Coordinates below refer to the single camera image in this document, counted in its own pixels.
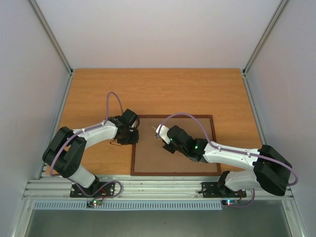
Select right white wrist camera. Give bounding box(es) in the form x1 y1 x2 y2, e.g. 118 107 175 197
156 124 170 144

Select brown wooden picture frame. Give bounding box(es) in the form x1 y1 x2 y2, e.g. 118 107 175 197
131 115 222 176

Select left small circuit board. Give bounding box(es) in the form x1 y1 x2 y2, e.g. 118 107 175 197
86 200 102 208

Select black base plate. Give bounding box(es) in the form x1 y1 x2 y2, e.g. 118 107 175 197
70 182 116 198
200 182 247 198

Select right aluminium corner post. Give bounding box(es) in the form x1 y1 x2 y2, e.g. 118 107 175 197
241 0 290 76

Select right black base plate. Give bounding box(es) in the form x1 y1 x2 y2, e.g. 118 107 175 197
200 182 247 198

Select small circuit board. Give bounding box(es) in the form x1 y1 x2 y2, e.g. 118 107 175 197
222 198 241 206
86 200 102 208

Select right small circuit board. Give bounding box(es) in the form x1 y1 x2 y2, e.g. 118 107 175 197
222 198 241 206

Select grey slotted cable duct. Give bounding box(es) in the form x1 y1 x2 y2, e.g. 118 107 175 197
34 200 222 211

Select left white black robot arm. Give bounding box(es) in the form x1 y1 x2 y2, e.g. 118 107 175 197
42 109 140 197

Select aluminium rail front beam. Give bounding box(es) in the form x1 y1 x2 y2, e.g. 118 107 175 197
23 174 294 199

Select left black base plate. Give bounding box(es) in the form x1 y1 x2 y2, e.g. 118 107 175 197
70 182 116 198

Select aluminium corner post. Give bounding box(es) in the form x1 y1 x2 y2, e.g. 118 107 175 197
27 0 74 76
241 0 290 76

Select left aluminium corner post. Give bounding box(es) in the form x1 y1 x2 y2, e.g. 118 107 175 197
27 0 74 76

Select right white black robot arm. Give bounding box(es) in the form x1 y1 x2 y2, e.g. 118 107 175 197
156 125 292 197

